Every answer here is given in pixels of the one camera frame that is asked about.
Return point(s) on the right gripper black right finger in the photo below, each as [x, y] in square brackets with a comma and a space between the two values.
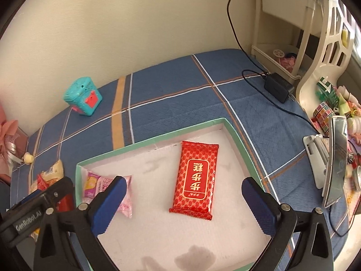
[313, 250]

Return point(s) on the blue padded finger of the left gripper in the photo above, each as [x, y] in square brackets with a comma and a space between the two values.
[30, 196]

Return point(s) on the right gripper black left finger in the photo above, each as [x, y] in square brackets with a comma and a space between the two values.
[54, 249]

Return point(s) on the red gold patterned snack pack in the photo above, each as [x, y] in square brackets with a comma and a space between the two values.
[193, 194]

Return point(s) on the red flower snack packet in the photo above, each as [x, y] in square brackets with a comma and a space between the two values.
[41, 183]

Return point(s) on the dark red snack packet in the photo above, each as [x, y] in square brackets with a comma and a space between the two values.
[65, 204]

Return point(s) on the beige biscuit packet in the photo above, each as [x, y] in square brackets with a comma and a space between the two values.
[51, 176]

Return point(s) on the small cream toy figure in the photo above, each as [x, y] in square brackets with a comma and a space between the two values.
[28, 158]

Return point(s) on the pink flower bouquet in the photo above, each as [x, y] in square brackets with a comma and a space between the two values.
[14, 143]

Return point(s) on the white tray with green rim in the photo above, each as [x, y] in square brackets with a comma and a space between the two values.
[153, 238]

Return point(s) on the smartphone on stand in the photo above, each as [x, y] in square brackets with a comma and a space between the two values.
[336, 165]

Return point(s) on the white phone stand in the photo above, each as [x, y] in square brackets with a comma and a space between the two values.
[318, 155]

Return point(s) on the teal toy house box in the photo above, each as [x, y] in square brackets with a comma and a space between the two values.
[83, 96]

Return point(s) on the colourful cube toy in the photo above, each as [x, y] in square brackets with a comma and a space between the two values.
[322, 115]

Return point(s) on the black power adapter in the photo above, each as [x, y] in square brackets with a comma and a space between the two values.
[279, 87]

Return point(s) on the blue plaid tablecloth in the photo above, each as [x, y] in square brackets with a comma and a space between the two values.
[178, 94]

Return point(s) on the cream plastic shelf rack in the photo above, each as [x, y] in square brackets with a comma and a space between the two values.
[304, 41]

